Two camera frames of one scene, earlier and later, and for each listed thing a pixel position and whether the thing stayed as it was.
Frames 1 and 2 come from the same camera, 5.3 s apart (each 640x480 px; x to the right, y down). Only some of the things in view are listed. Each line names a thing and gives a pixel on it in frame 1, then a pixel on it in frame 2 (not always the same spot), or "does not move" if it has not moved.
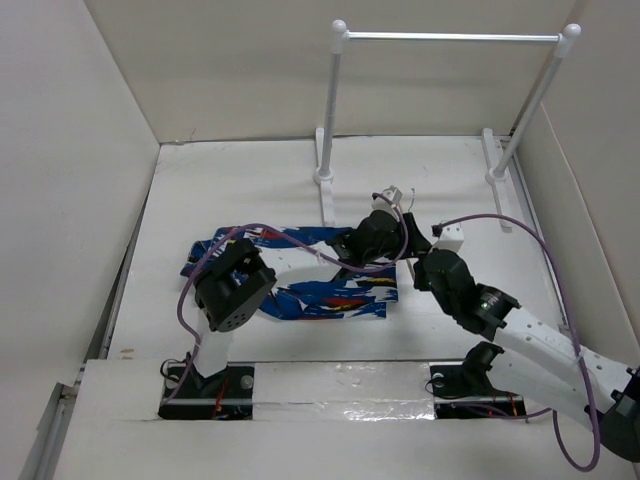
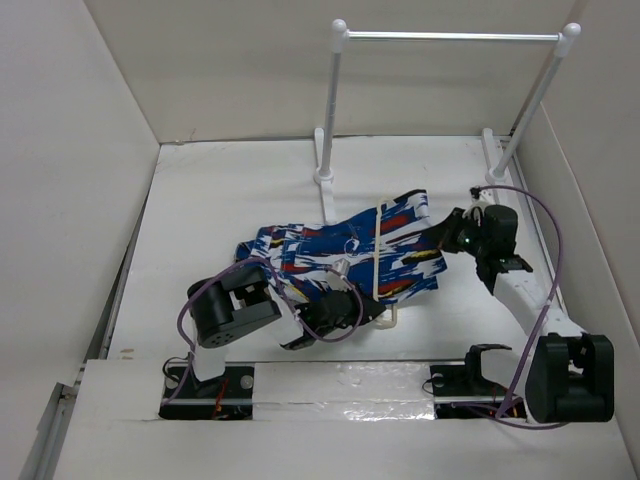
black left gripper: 414,243 -> 371,308
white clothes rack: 326,140 does not move
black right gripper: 420,281 -> 447,229
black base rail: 228,392 does not move
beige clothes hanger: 409,265 -> 376,298
